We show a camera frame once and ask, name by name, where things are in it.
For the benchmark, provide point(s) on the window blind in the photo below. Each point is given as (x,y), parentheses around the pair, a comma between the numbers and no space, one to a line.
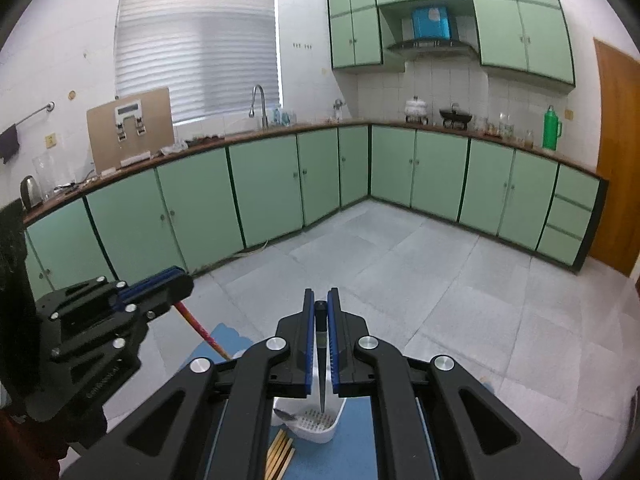
(209,54)

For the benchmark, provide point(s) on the green lower kitchen cabinets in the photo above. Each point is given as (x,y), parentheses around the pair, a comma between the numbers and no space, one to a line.
(206,205)

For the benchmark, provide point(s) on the bamboo chopstick red end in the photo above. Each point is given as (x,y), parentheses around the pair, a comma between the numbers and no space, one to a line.
(280,458)

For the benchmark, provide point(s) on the wall towel bar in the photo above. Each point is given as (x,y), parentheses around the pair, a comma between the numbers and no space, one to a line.
(45,109)

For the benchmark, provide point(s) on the white cooking pot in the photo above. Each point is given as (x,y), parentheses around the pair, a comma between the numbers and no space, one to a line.
(416,111)

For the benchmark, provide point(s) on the green upper kitchen cabinets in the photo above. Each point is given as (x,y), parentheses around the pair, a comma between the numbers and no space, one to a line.
(530,37)

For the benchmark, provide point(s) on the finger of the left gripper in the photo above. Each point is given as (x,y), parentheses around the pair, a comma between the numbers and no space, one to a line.
(165,287)
(150,312)

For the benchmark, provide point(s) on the grey spoon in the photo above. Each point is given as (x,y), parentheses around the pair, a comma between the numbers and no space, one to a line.
(284,415)

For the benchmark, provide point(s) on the red patterned chopstick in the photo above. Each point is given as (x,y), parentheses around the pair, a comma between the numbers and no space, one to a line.
(198,327)

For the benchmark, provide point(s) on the brown cardboard board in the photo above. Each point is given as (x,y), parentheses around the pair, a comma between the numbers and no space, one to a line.
(129,127)

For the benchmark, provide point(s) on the green thermos bottle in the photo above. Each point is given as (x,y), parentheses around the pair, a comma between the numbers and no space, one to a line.
(553,128)

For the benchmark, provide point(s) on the black chopstick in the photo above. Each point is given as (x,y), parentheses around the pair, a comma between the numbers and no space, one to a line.
(321,326)

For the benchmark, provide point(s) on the green kitchen cabinets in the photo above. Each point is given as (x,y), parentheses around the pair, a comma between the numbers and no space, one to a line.
(530,37)
(206,205)

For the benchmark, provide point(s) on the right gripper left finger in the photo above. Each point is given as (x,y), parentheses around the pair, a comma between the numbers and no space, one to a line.
(210,420)

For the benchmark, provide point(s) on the brown wooden door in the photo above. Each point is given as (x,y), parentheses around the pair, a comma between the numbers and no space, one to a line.
(617,239)

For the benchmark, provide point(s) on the black wok pan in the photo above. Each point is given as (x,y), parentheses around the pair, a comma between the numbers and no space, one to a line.
(454,118)

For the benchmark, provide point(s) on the steel electric kettle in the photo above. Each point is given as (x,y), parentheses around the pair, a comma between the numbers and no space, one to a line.
(31,194)

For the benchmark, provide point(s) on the light bamboo chopstick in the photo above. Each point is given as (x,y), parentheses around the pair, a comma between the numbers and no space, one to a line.
(280,434)

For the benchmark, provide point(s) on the white utensil holder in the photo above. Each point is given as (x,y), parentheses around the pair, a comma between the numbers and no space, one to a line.
(312,425)

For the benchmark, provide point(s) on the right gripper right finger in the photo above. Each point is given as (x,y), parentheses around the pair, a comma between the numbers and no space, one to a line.
(433,419)

